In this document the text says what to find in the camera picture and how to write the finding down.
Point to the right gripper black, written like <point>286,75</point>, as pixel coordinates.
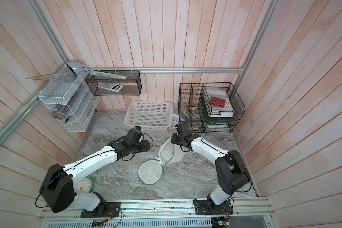
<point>174,140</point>

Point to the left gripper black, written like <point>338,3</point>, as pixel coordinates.
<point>145,146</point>

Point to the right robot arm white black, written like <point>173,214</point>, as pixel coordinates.
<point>232,173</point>

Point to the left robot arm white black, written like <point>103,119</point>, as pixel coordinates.
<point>58,187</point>

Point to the small white cup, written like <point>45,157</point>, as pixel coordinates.
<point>175,120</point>

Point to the colourful folders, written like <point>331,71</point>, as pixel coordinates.
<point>184,112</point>

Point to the white perforated plastic basket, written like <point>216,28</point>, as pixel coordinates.
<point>149,115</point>

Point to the white notebook stack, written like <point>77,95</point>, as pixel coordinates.
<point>218,112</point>

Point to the red wallet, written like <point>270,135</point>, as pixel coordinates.
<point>218,102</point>

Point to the white calculator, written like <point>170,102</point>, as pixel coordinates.
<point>113,87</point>

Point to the green analog clock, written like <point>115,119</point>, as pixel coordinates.
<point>86,185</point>

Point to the metal roll on shelf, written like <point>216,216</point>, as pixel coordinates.
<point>60,111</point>

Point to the clear triangle ruler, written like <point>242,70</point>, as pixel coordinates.
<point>65,77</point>

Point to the grey round speaker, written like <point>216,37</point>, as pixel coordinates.
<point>75,67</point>

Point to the black wire desk organizer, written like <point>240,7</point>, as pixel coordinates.
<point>201,122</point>

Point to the black wire wall basket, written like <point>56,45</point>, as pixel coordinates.
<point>130,80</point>

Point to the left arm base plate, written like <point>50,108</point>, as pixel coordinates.
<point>108,209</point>

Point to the horizontal aluminium wall rail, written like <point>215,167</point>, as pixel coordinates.
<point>174,70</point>

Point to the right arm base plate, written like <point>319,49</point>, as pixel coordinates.
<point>207,207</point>

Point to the white wire wall shelf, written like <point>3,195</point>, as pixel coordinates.
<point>77,96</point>

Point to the aluminium front rail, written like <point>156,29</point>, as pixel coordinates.
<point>173,208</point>

